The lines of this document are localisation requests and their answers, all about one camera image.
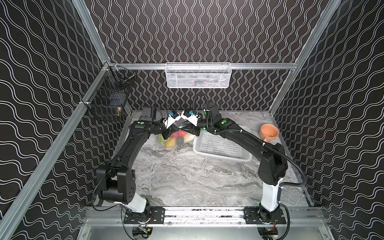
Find orange ceramic cup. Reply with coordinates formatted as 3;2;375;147
259;124;280;142

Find clear zip top bag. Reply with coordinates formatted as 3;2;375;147
156;129;195;149

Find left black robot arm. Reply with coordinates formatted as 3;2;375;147
94;107;166;223

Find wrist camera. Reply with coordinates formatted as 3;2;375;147
163;110;181;129
181;109;199;127

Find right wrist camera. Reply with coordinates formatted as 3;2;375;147
181;109;199;127

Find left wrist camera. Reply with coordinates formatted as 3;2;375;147
163;110;181;129

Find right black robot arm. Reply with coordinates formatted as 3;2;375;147
181;102;307;224

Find white wire wall basket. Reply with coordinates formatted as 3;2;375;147
165;62;232;89

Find green cabbage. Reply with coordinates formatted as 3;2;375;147
158;135;165;143

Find black wire wall basket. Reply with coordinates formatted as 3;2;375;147
86;67;137;123

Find white plastic perforated basket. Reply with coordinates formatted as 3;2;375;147
193;130;253;163

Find brass fitting in basket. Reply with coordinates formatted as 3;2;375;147
116;107;122;118

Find yellow potato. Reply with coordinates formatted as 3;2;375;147
164;138;177;149

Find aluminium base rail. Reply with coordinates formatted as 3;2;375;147
85;205;325;228

